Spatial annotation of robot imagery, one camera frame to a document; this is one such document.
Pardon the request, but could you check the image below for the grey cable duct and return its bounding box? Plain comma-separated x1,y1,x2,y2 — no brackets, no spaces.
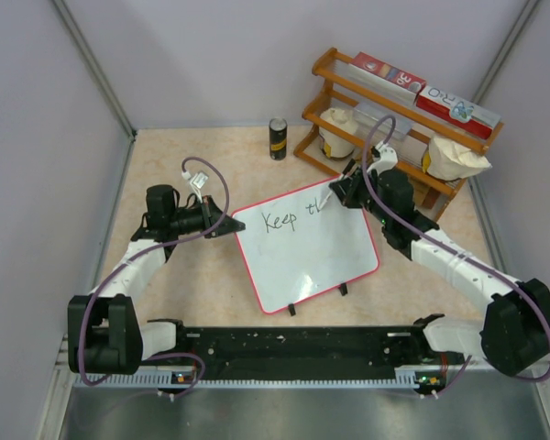
99,367,446,391

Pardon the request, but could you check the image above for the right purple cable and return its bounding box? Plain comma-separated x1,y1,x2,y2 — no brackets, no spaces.
361,114,550,400

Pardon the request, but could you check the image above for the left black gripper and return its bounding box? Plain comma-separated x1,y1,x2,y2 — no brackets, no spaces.
170,195,244,239

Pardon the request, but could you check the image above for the white jar on rack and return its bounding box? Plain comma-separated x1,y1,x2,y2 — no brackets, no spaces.
319,107,359,160

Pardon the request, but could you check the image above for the dark brown box on rack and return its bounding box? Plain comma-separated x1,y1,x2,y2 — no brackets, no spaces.
409,176,441,210

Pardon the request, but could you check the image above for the red white foil box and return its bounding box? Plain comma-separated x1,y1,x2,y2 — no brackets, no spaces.
415,85,501,139

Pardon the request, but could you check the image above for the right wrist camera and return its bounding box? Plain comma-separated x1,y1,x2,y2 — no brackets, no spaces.
368,142,398,175

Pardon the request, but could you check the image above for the clear plastic box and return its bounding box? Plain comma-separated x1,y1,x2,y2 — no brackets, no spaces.
352,102,413,143

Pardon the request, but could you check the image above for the cream cloth bag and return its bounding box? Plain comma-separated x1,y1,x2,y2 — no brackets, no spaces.
422,135,491,182

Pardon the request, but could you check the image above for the pink framed whiteboard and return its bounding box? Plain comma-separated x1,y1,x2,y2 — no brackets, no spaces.
232,179,380,314

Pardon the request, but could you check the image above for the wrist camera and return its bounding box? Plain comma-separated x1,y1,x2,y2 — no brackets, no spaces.
368,142,398,175
181,170,209,200

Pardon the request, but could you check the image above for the black drink can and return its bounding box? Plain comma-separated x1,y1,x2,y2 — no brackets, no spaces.
269,117,288,160

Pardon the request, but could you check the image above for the purple cable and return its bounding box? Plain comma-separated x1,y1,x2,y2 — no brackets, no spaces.
80,156,233,400
361,114,550,400

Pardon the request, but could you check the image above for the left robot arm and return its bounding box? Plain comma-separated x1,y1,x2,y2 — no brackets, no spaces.
67,184,246,375

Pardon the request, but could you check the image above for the wooden two tier rack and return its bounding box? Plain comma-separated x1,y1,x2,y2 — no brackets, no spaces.
293,47,504,221

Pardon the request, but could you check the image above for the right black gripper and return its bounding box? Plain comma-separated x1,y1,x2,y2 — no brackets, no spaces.
332,165,391,226

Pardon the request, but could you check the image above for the red box with 3D print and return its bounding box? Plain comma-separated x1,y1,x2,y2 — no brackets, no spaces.
347,52,427,104

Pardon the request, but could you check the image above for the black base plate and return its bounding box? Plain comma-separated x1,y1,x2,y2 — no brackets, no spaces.
167,325,464,380

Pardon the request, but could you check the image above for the white marker pen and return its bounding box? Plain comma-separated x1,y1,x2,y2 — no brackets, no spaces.
318,191,333,210

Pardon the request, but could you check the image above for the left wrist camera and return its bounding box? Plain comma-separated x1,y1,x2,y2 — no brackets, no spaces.
181,170,209,200

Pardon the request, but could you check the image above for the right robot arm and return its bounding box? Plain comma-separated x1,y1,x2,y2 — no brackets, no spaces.
329,168,550,381

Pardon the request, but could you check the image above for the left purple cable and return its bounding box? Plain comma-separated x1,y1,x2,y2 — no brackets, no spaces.
80,156,233,400

